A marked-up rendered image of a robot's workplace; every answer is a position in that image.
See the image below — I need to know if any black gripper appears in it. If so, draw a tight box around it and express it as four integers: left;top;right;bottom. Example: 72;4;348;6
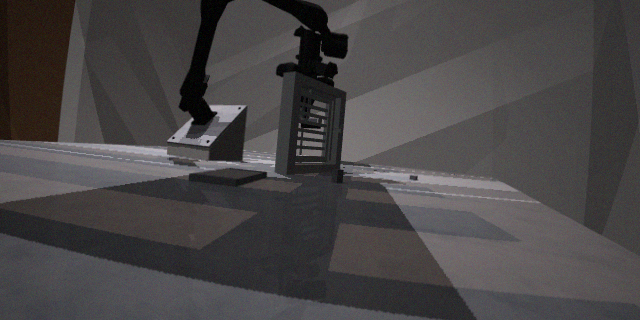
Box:
276;49;334;87

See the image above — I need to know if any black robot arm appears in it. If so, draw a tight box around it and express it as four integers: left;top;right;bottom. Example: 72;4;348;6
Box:
178;0;349;125

